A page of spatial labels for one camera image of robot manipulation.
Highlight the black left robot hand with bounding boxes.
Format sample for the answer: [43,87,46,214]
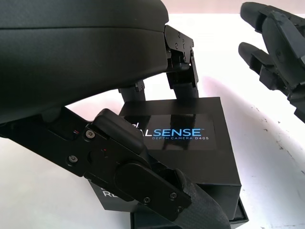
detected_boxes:
[0,0,231,229]

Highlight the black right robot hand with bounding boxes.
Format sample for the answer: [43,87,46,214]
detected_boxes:
[238,1,305,125]

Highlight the black RealSense box lid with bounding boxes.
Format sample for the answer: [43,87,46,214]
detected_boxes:
[87,96,243,213]

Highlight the black camera box base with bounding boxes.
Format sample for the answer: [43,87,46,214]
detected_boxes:
[130,199,250,229]

